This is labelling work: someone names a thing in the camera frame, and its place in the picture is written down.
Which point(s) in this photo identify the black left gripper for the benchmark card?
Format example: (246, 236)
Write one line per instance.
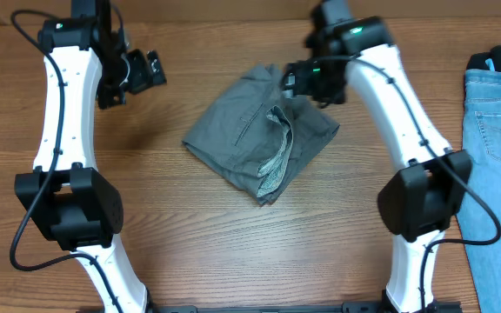
(144, 77)

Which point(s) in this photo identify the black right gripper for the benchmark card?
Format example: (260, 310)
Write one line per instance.
(294, 81)

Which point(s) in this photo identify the grey cargo shorts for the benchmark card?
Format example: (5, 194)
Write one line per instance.
(257, 138)

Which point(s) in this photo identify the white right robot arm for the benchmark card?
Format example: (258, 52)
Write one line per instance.
(418, 203)

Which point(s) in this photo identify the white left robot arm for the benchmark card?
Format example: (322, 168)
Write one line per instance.
(89, 66)

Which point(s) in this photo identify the light blue denim jeans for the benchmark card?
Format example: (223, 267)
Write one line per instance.
(498, 187)

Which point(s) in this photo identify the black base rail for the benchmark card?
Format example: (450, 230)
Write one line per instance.
(272, 308)

